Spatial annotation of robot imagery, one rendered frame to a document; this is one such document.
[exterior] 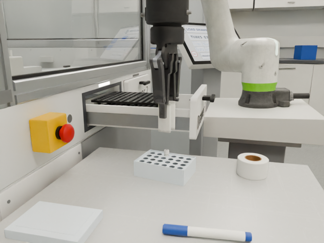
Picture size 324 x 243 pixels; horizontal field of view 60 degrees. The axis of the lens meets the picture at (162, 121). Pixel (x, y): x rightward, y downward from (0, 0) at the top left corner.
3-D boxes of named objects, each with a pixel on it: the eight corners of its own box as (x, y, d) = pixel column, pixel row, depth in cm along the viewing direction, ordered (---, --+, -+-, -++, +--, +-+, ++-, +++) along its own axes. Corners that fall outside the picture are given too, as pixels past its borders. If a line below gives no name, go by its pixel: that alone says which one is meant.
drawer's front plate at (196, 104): (205, 114, 100) (207, 84, 97) (195, 140, 73) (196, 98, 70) (200, 114, 100) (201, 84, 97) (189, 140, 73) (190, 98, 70)
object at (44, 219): (103, 217, 50) (102, 209, 49) (77, 251, 41) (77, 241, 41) (40, 208, 52) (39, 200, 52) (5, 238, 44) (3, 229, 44)
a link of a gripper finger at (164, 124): (171, 102, 64) (169, 103, 63) (170, 132, 66) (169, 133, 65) (159, 101, 65) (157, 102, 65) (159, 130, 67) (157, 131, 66)
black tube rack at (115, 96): (175, 112, 96) (175, 93, 95) (164, 125, 80) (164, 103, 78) (114, 109, 101) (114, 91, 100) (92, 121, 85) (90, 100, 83)
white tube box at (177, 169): (195, 171, 68) (196, 156, 67) (183, 186, 61) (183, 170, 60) (150, 163, 73) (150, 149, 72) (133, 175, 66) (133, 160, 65)
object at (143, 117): (200, 111, 98) (200, 94, 97) (189, 132, 74) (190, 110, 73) (95, 106, 107) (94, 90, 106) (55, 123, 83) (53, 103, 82)
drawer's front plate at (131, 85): (149, 97, 136) (149, 74, 133) (128, 109, 109) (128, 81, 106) (146, 96, 137) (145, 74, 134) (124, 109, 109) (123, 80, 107)
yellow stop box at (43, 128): (72, 143, 64) (69, 112, 62) (53, 154, 57) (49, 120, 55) (52, 141, 65) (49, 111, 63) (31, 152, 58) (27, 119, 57)
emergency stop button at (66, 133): (76, 139, 62) (75, 122, 61) (66, 145, 58) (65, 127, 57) (64, 138, 62) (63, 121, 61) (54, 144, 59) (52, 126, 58)
